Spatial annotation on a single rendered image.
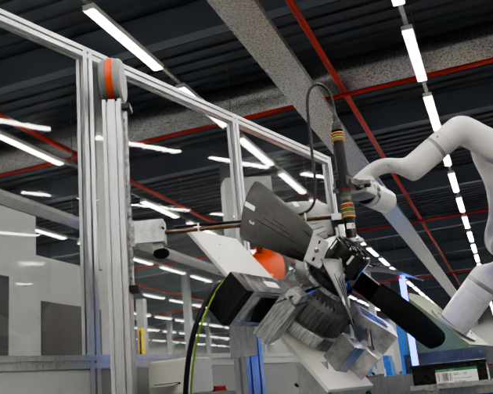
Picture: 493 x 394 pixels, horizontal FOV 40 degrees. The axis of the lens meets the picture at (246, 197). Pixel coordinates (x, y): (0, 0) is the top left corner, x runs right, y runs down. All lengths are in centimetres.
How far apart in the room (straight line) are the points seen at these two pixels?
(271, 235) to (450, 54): 900
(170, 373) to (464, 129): 125
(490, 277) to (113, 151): 141
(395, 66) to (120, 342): 909
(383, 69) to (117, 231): 893
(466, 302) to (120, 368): 129
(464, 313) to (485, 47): 835
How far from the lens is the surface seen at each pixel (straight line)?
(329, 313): 198
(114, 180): 216
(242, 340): 209
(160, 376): 223
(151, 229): 210
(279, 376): 294
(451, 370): 211
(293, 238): 193
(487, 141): 243
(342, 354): 195
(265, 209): 191
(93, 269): 221
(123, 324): 206
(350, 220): 212
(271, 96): 1110
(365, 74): 1082
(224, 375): 264
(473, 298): 264
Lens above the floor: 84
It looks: 16 degrees up
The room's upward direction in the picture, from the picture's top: 5 degrees counter-clockwise
